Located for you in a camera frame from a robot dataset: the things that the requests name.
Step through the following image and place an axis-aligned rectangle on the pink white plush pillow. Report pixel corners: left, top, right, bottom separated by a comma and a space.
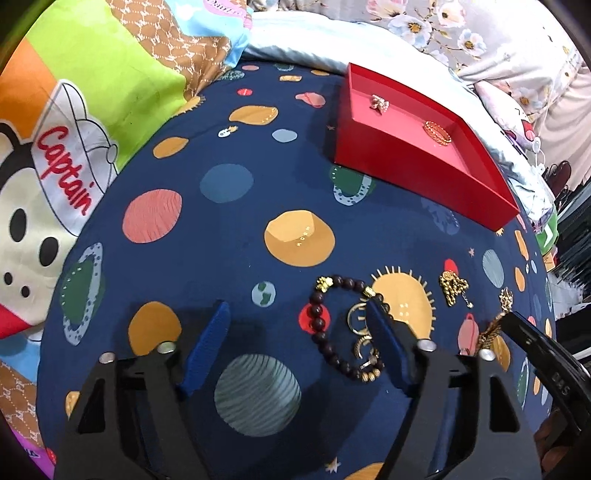
475, 78, 543, 153

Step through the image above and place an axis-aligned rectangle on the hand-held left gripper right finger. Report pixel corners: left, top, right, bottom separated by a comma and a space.
365, 298, 541, 480

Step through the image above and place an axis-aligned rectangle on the gold chain necklace with pendant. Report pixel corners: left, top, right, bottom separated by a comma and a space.
438, 271, 475, 309

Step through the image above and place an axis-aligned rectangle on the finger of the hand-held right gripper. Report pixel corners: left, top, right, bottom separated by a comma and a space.
501, 312, 591, 462

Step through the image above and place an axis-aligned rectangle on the grey floral cloth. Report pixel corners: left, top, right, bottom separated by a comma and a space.
249, 0, 587, 112

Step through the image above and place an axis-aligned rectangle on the gold link bracelet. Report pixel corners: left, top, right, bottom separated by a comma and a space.
424, 121, 452, 147

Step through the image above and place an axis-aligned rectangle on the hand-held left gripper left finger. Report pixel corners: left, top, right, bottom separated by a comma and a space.
55, 300, 232, 480

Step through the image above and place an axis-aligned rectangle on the beige curtain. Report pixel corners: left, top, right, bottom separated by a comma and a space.
531, 46, 591, 169

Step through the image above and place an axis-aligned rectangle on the green cloth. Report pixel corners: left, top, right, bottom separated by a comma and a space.
538, 208, 560, 256

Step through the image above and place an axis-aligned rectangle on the red shallow box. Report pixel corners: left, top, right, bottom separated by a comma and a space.
333, 63, 521, 232

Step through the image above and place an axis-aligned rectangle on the navy planet print blanket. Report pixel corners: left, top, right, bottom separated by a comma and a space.
34, 60, 559, 480

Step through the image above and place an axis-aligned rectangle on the colourful cartoon monkey blanket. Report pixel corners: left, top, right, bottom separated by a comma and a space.
0, 0, 254, 480

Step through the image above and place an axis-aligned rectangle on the dark wooden bead bracelet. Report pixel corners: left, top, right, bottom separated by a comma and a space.
306, 276, 393, 383

